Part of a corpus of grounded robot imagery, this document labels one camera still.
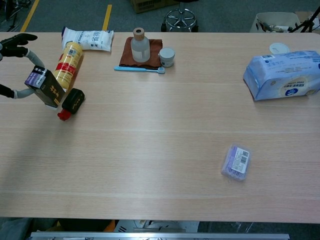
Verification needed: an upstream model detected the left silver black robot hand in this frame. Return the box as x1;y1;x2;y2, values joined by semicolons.
0;33;46;100

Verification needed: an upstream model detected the black bottle with red cap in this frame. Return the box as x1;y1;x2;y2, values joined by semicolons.
57;87;86;122

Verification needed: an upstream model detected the yellow bottle green cap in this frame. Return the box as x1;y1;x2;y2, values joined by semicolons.
53;41;84;92

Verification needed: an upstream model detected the frosted glass bottle wooden cap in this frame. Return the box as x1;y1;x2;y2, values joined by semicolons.
130;27;151;63

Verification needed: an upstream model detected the cardboard box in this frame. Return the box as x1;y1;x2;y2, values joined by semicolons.
127;0;180;14

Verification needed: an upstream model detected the purple cotton swab box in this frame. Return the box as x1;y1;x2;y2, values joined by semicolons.
220;142;253;182

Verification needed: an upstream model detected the white salt bag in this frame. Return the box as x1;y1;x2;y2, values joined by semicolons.
61;26;115;53

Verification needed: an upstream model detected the brown folded cloth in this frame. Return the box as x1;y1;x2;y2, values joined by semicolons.
118;36;164;69

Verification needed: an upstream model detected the light blue toothbrush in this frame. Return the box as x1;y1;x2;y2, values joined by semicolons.
114;65;166;75

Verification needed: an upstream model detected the small white cup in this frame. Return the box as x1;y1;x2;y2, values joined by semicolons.
158;47;176;68

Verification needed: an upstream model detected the chrome stool base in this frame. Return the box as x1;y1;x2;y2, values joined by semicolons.
160;0;200;33

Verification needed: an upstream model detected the white storage bin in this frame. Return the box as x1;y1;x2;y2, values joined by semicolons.
249;12;302;33

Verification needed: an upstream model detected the white round lid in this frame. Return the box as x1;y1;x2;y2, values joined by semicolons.
269;42;291;55

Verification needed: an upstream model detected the blue tissue pack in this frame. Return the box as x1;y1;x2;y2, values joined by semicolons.
242;50;320;102

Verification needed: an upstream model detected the black tripod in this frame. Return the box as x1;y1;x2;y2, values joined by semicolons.
287;5;320;33

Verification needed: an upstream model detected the black cable bundle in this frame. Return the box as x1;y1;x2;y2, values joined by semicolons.
0;0;32;32

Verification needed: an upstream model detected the aluminium rail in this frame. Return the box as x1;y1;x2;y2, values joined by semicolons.
29;231;291;240

